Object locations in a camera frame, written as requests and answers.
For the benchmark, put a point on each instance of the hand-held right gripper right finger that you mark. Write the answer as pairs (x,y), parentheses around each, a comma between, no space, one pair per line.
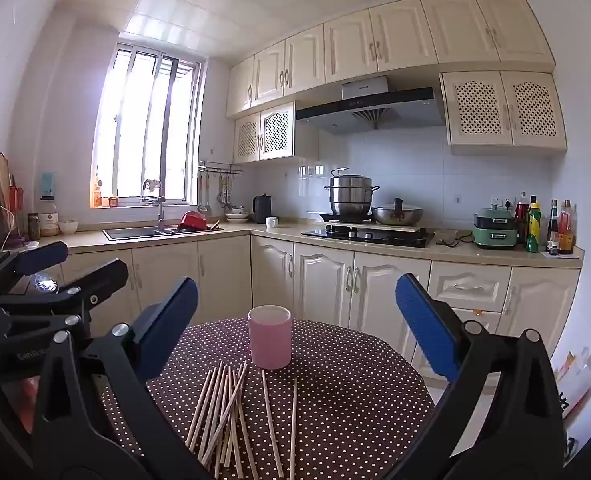
(423,330)

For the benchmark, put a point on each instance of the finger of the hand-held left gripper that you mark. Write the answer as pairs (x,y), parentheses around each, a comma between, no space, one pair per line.
(103,280)
(40,257)

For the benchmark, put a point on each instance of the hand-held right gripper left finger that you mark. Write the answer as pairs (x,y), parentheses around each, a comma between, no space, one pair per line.
(168,325)

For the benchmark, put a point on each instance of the pile of wooden chopsticks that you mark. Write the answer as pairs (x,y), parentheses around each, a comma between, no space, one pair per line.
(224,396)

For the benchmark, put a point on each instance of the pink cup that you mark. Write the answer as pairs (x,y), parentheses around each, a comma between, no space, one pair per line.
(270,340)

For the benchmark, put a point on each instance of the thin wooden chopstick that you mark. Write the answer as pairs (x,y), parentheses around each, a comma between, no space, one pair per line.
(294,430)
(270,425)

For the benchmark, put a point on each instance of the person's left hand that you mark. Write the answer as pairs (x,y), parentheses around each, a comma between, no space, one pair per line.
(20,400)

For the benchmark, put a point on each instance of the shiny steel bin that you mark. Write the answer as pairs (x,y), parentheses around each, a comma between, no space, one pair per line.
(43,284)

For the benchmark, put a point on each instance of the small dark jar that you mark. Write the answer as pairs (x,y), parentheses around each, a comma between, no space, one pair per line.
(33,226)

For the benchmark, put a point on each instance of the large jar white label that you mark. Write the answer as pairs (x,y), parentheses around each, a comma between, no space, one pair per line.
(49,217)

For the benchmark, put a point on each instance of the small white bowl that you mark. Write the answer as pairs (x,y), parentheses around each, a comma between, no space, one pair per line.
(68,226)

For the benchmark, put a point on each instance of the stainless steel sink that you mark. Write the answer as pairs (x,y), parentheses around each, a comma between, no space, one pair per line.
(130,233)

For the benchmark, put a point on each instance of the cream cabinet drawer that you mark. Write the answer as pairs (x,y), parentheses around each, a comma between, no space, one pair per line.
(468,285)
(488,319)

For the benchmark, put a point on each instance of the small red jar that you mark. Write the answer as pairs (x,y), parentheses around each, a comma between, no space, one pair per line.
(113,201)

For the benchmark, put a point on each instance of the wooden cutting board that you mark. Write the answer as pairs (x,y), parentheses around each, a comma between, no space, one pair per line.
(1,185)

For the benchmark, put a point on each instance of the orange bottle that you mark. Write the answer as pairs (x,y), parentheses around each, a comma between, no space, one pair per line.
(96,195)

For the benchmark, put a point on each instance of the chrome faucet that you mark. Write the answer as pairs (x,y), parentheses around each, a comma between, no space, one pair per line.
(160,210)

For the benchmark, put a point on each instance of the small glass dish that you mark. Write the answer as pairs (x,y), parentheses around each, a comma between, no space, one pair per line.
(446,239)

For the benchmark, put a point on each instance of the brown striped table mat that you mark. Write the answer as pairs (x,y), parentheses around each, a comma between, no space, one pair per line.
(355,410)

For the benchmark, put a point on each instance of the red basin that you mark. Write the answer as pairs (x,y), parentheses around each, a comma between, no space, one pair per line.
(193,220)

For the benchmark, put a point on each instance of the cream base cabinets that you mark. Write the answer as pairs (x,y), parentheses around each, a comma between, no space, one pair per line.
(325,280)

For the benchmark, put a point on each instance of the black glass cooktop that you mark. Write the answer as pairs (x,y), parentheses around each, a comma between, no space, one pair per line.
(365,236)

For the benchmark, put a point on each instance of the stainless steel wok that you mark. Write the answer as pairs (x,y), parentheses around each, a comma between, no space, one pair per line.
(398,216)

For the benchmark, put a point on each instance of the green multi cooker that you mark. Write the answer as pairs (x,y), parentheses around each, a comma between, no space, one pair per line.
(493,235)

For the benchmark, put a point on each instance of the hanging metal ladle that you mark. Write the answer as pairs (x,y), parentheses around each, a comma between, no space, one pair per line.
(203,206)

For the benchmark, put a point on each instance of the stack of white bowls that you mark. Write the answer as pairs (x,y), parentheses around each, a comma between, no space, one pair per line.
(236,216)

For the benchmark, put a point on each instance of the black induction cooker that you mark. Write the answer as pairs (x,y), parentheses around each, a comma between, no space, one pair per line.
(335,217)

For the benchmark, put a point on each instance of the hanging metal spatula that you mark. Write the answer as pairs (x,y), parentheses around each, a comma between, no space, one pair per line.
(223,192)

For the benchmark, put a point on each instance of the white mug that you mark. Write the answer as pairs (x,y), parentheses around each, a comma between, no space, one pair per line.
(272,222)

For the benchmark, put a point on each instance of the dark bottle red cap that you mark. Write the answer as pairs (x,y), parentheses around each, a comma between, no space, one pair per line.
(522,220)

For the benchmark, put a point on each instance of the black electric kettle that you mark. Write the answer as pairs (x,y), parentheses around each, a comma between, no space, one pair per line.
(262,210)

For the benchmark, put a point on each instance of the green yellow bottle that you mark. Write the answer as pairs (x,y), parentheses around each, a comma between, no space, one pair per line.
(533,230)

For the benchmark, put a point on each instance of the stainless steel steamer pot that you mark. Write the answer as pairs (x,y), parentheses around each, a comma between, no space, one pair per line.
(350,195)

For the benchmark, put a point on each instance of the kitchen window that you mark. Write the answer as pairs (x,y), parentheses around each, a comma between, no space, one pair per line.
(140,125)

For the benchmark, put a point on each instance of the dark sauce bottle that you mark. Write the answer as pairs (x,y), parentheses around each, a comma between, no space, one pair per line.
(553,225)

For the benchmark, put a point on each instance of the red sauce bottle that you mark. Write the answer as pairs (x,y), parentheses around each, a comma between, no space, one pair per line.
(567,230)

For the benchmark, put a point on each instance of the black range hood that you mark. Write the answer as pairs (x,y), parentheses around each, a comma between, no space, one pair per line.
(375,110)

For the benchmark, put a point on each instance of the blue wall card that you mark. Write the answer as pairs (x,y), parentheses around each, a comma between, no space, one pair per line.
(47,182)

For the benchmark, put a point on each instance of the metal wall utensil rail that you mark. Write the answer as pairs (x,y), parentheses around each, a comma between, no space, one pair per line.
(220,166)

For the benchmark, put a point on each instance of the lattice door wall cabinet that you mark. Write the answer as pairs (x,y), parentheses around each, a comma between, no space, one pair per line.
(275,132)
(475,110)

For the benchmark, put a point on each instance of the cream wall cabinet row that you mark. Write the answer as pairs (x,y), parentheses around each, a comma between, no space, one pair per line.
(355,50)

